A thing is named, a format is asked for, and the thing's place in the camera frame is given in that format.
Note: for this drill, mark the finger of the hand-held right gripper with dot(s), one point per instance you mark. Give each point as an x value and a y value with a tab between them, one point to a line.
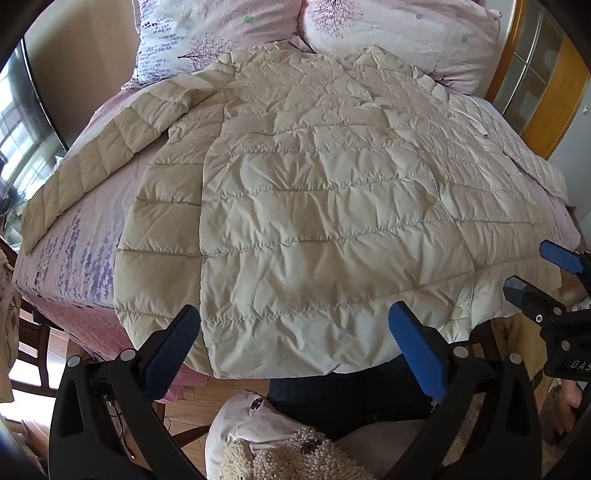
561	256
531	300

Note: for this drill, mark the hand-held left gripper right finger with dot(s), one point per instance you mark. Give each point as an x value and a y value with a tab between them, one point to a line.
418	350

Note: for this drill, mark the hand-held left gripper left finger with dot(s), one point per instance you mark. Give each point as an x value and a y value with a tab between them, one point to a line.
173	350

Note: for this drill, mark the cream quilted down jacket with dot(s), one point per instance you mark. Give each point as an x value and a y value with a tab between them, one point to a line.
323	207

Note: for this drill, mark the person's right hand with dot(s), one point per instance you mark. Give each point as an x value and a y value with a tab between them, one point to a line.
571	399

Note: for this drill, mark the person's dark pants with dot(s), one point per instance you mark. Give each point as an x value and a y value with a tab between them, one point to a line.
341	397

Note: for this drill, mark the person's pink garment with button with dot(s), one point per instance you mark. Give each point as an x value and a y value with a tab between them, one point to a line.
240	424

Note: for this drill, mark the bed with pink floral sheet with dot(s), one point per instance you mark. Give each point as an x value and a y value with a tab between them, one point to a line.
87	258

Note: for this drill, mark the dark wooden chair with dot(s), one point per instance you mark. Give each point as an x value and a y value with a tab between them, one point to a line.
34	344

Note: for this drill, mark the person's fuzzy beige garment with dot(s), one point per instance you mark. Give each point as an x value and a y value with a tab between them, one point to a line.
295	457

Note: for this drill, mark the wooden cabinet with glass doors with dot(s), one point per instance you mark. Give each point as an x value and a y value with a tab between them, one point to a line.
545	74

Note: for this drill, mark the black television screen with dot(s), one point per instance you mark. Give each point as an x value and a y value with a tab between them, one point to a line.
27	138

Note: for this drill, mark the pink floral pillow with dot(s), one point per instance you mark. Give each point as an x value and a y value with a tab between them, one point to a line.
406	32
194	32

